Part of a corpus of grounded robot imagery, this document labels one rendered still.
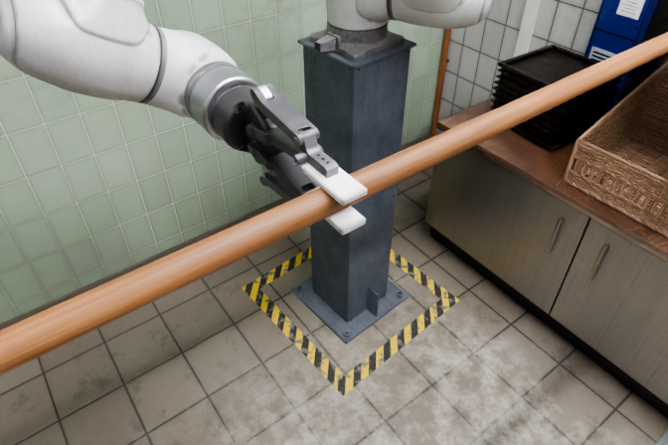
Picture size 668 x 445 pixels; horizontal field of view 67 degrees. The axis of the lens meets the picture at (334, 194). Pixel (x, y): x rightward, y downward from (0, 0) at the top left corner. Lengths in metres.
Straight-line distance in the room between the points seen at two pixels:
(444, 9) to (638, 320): 1.06
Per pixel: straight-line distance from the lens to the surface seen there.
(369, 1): 1.23
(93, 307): 0.44
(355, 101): 1.29
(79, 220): 1.90
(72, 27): 0.63
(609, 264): 1.68
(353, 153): 1.37
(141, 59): 0.66
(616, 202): 1.63
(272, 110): 0.54
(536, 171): 1.70
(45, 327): 0.44
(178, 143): 1.86
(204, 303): 2.01
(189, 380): 1.83
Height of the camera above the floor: 1.52
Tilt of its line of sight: 39 degrees down
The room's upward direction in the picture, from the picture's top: straight up
